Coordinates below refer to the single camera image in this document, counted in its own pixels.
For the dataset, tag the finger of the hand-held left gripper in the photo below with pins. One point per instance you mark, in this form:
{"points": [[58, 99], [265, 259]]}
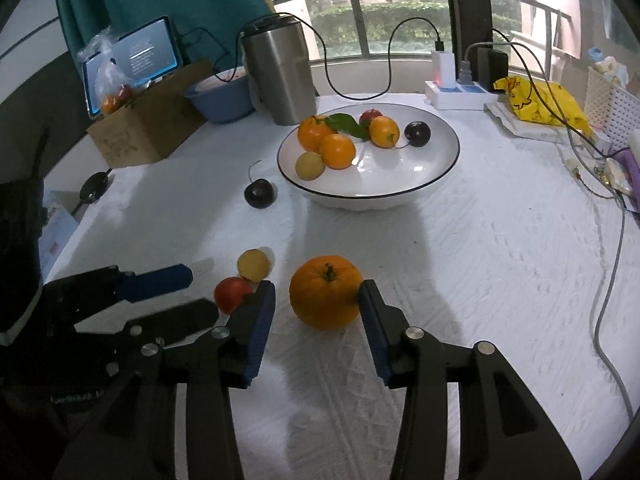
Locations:
{"points": [[160, 280], [175, 316]]}

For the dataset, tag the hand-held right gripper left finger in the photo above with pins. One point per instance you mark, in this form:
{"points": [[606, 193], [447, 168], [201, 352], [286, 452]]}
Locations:
{"points": [[262, 325]]}

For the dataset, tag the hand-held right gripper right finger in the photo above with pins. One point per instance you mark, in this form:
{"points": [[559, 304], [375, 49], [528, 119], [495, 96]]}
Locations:
{"points": [[372, 330]]}

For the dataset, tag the small red fruit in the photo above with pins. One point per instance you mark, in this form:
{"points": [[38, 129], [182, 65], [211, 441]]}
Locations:
{"points": [[370, 116], [125, 92], [232, 294]]}

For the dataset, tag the small tan round fruit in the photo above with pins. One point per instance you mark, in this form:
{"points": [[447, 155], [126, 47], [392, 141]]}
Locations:
{"points": [[252, 265], [309, 165]]}

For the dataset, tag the dark cherry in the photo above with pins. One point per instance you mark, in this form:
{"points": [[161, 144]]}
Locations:
{"points": [[260, 193], [417, 133]]}

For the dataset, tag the white plate with dark rim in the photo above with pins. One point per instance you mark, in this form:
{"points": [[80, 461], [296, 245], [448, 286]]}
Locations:
{"points": [[400, 175]]}

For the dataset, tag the large tangerine with leaf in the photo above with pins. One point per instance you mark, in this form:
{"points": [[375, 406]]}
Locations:
{"points": [[311, 132]]}

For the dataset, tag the blue printed tissue box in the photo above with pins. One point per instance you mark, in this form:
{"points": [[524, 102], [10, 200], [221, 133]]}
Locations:
{"points": [[57, 232]]}

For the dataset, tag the black round device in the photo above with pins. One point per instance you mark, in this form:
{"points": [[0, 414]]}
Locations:
{"points": [[92, 187]]}

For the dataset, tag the cardboard box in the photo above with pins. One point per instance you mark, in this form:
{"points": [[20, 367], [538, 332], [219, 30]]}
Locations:
{"points": [[145, 130]]}

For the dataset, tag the blue bowl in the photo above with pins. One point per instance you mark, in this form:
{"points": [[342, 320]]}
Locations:
{"points": [[220, 102]]}

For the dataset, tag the clear plastic bag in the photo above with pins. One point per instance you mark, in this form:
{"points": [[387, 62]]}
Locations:
{"points": [[107, 80]]}

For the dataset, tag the tablet with lit screen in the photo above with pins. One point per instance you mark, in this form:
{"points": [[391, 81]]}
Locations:
{"points": [[150, 50]]}

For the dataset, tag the stainless steel tumbler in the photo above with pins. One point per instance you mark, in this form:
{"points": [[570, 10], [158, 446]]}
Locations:
{"points": [[280, 75]]}

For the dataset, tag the white power strip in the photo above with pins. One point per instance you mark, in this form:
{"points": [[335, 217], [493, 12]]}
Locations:
{"points": [[460, 95]]}

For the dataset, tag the white charger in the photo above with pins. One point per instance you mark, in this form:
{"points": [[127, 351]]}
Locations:
{"points": [[444, 67]]}

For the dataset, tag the yellow plastic bag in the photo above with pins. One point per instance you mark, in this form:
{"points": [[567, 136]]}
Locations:
{"points": [[545, 102]]}

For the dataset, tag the black charger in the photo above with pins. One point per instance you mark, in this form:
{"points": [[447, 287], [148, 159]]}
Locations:
{"points": [[491, 67]]}

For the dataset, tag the purple cloth bag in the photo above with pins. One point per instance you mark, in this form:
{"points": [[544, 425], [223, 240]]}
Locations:
{"points": [[632, 170]]}

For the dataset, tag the balcony railing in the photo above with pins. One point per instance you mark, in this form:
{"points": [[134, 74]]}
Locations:
{"points": [[362, 20]]}

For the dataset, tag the white perforated basket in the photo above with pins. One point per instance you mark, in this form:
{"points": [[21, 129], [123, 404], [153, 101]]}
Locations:
{"points": [[610, 110]]}

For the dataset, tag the dark door frame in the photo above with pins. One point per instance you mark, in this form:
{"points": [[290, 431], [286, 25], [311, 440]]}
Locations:
{"points": [[465, 0]]}

